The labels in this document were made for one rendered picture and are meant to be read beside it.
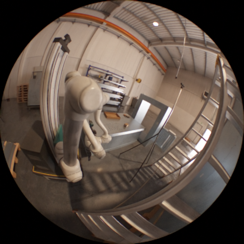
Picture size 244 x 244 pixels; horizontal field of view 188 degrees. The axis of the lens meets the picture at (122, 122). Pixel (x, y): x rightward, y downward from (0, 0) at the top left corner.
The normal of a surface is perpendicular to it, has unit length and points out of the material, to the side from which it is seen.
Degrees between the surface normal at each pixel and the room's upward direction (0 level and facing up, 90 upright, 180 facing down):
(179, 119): 90
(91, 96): 85
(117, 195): 0
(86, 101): 83
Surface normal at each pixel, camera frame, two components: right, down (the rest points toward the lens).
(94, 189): 0.34, -0.84
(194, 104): -0.77, 0.00
